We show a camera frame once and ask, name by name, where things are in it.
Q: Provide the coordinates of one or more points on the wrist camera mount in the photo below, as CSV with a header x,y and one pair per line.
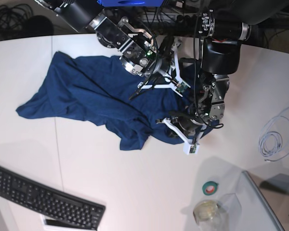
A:
x,y
191,145
176,83

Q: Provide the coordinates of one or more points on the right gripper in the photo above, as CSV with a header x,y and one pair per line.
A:
x,y
164,65

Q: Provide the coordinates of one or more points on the green tape roll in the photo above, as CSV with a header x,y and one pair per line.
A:
x,y
210,188

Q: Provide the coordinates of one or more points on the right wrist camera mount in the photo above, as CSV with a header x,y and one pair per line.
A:
x,y
176,83

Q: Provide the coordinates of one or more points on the clear glass jar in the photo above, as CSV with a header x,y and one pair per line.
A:
x,y
207,216

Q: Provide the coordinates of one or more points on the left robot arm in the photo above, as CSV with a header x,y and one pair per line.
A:
x,y
221,26

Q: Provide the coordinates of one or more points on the black computer keyboard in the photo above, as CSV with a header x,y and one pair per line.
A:
x,y
72,211

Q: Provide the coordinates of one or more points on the dark blue t-shirt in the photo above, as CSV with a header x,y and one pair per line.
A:
x,y
97,89

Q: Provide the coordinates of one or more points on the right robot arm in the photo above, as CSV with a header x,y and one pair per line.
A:
x,y
138,46

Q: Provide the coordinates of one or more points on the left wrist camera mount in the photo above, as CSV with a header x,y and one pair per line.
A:
x,y
191,145

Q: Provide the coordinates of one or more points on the blue box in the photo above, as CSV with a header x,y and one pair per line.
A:
x,y
128,3

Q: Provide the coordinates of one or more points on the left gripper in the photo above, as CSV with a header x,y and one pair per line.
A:
x,y
189,127

